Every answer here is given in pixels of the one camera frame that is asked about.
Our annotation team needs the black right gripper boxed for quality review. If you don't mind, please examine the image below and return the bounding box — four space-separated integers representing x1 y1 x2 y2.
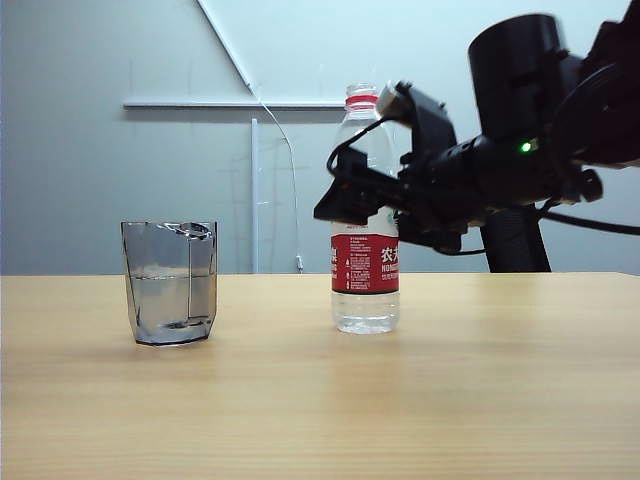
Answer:
313 137 490 255

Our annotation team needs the clear red-label water bottle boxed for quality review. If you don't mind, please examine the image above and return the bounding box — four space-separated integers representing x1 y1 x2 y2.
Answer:
329 83 403 336

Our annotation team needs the grey transparent faceted mug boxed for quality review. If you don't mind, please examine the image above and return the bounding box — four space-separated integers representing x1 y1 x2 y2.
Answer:
119 220 220 347

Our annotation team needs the black mesh office chair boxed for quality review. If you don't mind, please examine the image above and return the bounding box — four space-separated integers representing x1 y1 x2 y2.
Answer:
482 203 553 274

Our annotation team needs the thin white hanging cable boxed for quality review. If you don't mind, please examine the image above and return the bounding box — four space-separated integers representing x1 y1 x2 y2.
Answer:
253 83 305 273

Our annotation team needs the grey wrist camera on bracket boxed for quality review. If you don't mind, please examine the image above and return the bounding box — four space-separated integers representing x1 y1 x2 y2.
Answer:
375 79 455 166

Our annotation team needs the long white wall rail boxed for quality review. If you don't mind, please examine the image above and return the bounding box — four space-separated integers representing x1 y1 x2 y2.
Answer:
122 98 349 112

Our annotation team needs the slanted white wall conduit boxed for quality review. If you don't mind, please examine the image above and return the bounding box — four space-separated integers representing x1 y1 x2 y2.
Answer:
196 0 257 91

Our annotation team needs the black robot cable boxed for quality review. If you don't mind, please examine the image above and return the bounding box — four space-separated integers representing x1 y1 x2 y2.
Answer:
326 115 640 257

